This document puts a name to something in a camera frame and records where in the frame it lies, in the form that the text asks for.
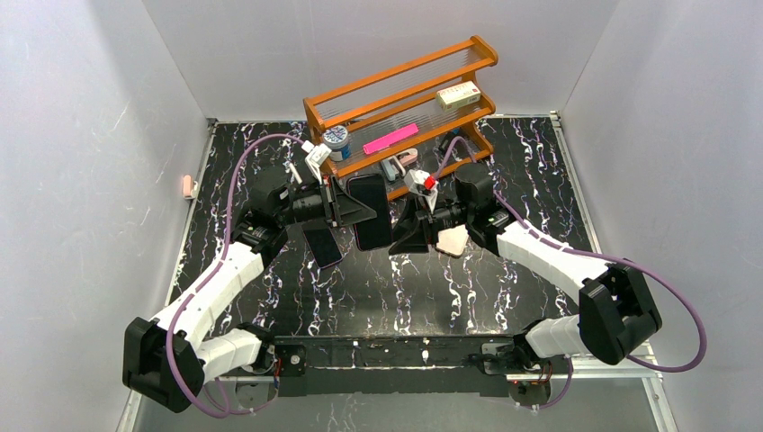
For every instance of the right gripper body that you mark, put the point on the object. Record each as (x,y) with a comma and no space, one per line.
(426,221)

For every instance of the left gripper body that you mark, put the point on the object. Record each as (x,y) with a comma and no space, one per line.
(333,202)

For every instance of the phone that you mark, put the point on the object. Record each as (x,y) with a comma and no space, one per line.
(453,241)

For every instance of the purple smartphone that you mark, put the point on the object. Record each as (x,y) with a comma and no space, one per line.
(322,245)

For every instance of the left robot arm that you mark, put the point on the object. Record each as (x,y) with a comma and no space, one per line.
(168,358)

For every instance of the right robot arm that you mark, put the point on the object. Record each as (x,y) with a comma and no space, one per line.
(616,310)

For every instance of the purple white pen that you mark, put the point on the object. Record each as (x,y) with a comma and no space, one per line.
(296,176)

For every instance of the pink and blue stapler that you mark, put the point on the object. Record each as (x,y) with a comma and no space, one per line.
(395,167)

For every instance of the blue lidded jar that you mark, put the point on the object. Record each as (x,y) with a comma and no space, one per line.
(337,139)

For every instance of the small black clip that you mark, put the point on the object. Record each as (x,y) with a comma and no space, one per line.
(446,141)

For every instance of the pink flat bar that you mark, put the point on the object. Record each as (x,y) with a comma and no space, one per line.
(390,139)

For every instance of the orange wooden shelf rack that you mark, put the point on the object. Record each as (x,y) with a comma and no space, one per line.
(396,109)

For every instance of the cream rectangular box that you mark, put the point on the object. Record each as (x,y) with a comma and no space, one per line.
(457,96)

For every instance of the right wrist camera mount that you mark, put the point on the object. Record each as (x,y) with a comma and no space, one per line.
(423,185)

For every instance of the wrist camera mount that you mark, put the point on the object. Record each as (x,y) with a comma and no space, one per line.
(316,155)
(423,185)

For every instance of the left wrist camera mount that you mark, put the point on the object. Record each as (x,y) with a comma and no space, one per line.
(316,155)

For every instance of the pink wall hook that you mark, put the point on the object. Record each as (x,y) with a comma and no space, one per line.
(189,187)

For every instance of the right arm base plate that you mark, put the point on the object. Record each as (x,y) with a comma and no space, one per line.
(507,360)

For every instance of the aluminium front frame rail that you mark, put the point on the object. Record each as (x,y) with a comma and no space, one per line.
(419,365)

